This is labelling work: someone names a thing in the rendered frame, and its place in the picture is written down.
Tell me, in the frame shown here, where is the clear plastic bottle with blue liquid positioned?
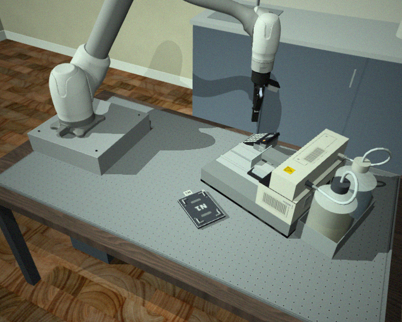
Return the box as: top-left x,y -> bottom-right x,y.
335,157 -> 377,220

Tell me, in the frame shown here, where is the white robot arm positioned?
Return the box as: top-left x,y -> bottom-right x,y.
49,0 -> 281,138

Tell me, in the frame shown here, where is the white plastic bottle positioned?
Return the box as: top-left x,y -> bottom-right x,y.
306,176 -> 358,243

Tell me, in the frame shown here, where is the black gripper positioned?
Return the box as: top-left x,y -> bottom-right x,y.
251,71 -> 271,122

